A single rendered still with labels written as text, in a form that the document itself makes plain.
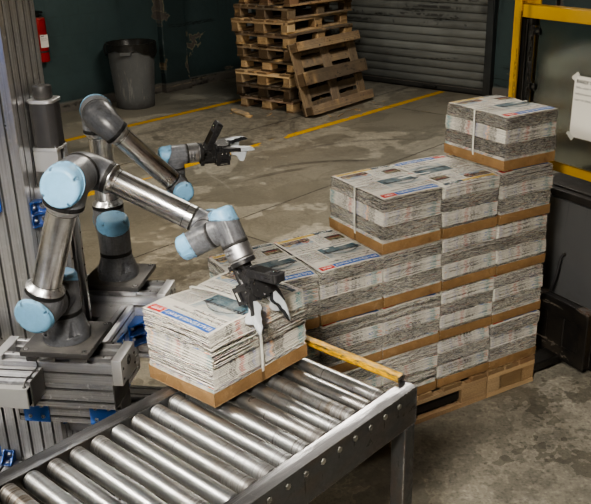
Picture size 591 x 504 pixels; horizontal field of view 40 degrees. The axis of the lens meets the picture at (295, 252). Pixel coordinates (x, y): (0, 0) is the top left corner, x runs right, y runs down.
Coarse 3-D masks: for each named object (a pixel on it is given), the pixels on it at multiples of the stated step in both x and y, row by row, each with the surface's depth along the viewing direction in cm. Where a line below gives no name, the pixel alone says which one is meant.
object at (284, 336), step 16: (224, 272) 255; (224, 288) 244; (288, 288) 241; (288, 304) 237; (272, 320) 233; (288, 320) 238; (304, 320) 244; (272, 336) 235; (288, 336) 241; (304, 336) 246; (272, 352) 237; (288, 352) 242
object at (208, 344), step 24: (144, 312) 233; (168, 312) 229; (192, 312) 228; (216, 312) 227; (240, 312) 227; (168, 336) 229; (192, 336) 220; (216, 336) 217; (240, 336) 224; (168, 360) 233; (192, 360) 225; (216, 360) 220; (240, 360) 227; (216, 384) 222
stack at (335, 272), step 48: (288, 240) 334; (336, 240) 332; (480, 240) 340; (336, 288) 310; (384, 288) 322; (480, 288) 348; (336, 336) 316; (384, 336) 330; (480, 336) 358; (384, 384) 339; (480, 384) 368
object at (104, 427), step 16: (144, 400) 230; (160, 400) 230; (112, 416) 223; (128, 416) 223; (80, 432) 216; (96, 432) 216; (48, 448) 210; (64, 448) 210; (16, 464) 204; (32, 464) 204; (0, 480) 198; (16, 480) 199; (32, 496) 204
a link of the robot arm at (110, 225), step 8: (104, 216) 300; (112, 216) 300; (120, 216) 300; (96, 224) 299; (104, 224) 296; (112, 224) 296; (120, 224) 297; (128, 224) 301; (104, 232) 296; (112, 232) 296; (120, 232) 297; (128, 232) 301; (104, 240) 298; (112, 240) 297; (120, 240) 298; (128, 240) 301; (104, 248) 299; (112, 248) 298; (120, 248) 299; (128, 248) 302
